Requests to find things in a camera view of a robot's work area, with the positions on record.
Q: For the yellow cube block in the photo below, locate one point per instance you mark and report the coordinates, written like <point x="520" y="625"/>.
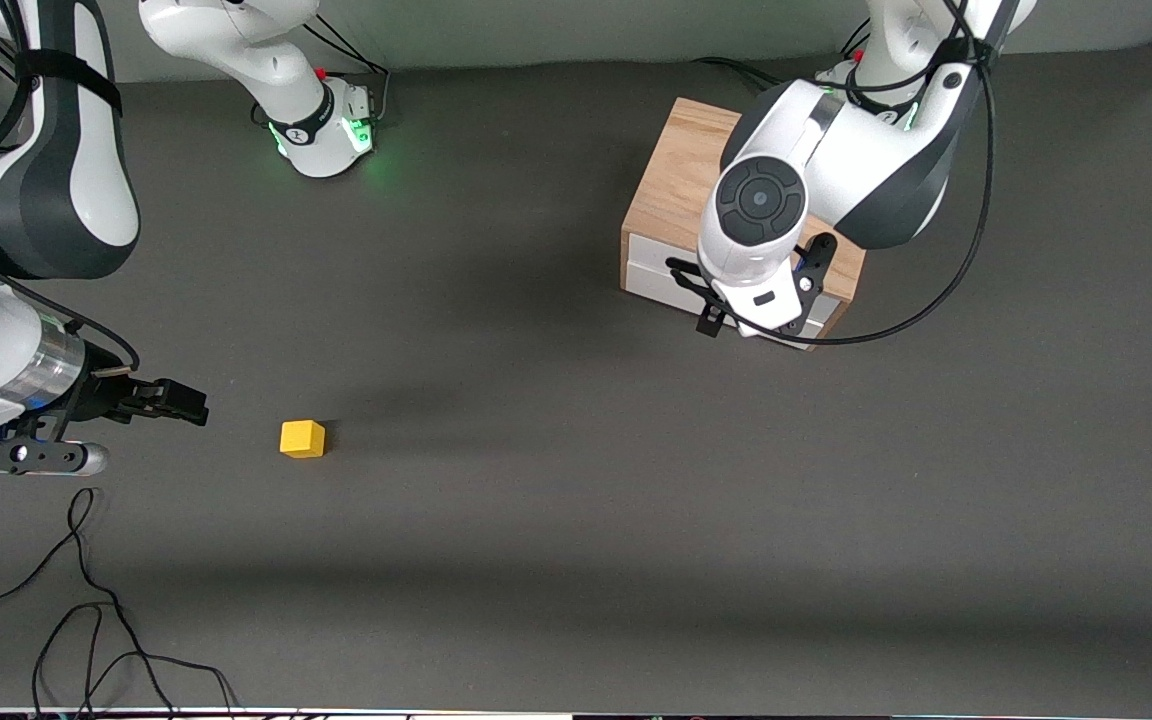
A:
<point x="301" y="440"/>

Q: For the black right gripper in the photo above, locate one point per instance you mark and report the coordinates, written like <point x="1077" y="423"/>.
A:
<point x="99" y="397"/>

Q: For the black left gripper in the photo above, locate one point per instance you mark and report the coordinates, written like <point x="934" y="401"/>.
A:
<point x="708" y="327"/>

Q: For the wooden drawer cabinet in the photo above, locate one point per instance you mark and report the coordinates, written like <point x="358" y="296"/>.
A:
<point x="671" y="180"/>

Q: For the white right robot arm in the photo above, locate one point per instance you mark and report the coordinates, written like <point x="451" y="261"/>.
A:
<point x="86" y="150"/>

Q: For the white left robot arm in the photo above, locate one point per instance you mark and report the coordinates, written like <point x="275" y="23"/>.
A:
<point x="836" y="150"/>

